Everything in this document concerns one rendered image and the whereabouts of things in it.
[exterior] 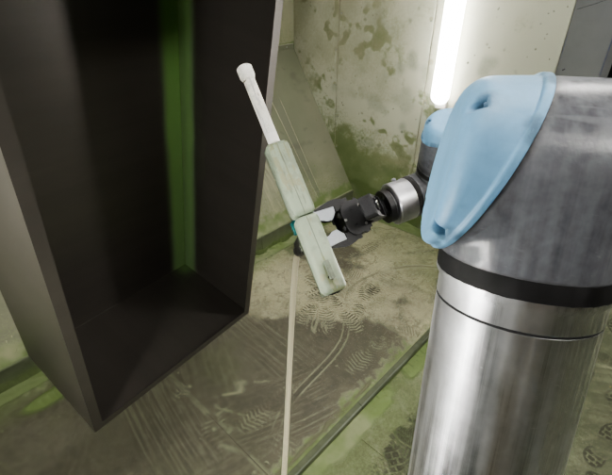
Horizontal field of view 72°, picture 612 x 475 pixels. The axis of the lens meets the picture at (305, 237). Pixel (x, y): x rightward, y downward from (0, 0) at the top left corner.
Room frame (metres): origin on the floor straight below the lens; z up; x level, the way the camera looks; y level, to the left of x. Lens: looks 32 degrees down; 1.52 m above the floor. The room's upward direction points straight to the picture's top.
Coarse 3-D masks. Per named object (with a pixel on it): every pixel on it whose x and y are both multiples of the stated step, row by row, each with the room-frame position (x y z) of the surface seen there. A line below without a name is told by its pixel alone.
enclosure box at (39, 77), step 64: (0, 0) 0.92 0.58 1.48; (64, 0) 1.02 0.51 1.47; (128, 0) 1.14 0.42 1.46; (192, 0) 1.22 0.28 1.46; (256, 0) 1.08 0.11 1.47; (0, 64) 0.91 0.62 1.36; (64, 64) 1.02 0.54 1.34; (128, 64) 1.15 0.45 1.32; (192, 64) 1.24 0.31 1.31; (256, 64) 1.09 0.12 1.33; (0, 128) 0.58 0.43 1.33; (64, 128) 1.01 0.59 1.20; (128, 128) 1.15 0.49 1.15; (192, 128) 1.27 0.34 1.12; (256, 128) 1.10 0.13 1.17; (0, 192) 0.64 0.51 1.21; (64, 192) 1.01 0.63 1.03; (128, 192) 1.16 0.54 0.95; (192, 192) 1.30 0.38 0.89; (256, 192) 1.08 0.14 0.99; (0, 256) 0.76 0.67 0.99; (64, 256) 1.00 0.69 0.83; (128, 256) 1.17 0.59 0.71; (192, 256) 1.34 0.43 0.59; (64, 320) 0.64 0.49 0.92; (128, 320) 1.07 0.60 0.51; (192, 320) 1.10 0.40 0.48; (64, 384) 0.74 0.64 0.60; (128, 384) 0.84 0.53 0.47
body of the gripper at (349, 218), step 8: (376, 192) 0.81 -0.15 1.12; (384, 192) 0.79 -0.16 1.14; (352, 200) 0.76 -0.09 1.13; (384, 200) 0.78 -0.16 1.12; (392, 200) 0.77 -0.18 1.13; (344, 208) 0.75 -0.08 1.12; (352, 208) 0.75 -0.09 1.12; (384, 208) 0.78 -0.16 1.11; (392, 208) 0.76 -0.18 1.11; (336, 216) 0.78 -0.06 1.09; (344, 216) 0.74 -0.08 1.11; (352, 216) 0.74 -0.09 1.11; (360, 216) 0.74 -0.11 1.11; (392, 216) 0.76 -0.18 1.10; (336, 224) 0.78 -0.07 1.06; (344, 224) 0.73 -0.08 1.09; (352, 224) 0.73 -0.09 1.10; (360, 224) 0.73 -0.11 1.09; (368, 224) 0.73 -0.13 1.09; (344, 232) 0.74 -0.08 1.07; (352, 232) 0.72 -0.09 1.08; (360, 232) 0.72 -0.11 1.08
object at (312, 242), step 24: (240, 72) 0.89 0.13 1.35; (264, 120) 0.82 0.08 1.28; (288, 144) 0.79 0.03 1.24; (288, 168) 0.75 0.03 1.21; (288, 192) 0.72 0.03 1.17; (312, 216) 0.69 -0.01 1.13; (312, 240) 0.66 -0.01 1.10; (312, 264) 0.63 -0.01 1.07; (336, 264) 0.63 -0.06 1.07; (336, 288) 0.60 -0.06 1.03
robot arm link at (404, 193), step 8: (392, 184) 0.80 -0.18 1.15; (400, 184) 0.79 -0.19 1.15; (408, 184) 0.79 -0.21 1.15; (392, 192) 0.78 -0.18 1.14; (400, 192) 0.77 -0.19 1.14; (408, 192) 0.77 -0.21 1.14; (416, 192) 0.78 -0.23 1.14; (400, 200) 0.76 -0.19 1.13; (408, 200) 0.76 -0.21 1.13; (416, 200) 0.77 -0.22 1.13; (400, 208) 0.76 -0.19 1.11; (408, 208) 0.76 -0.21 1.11; (416, 208) 0.76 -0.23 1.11; (400, 216) 0.76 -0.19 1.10; (408, 216) 0.76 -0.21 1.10; (416, 216) 0.77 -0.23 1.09
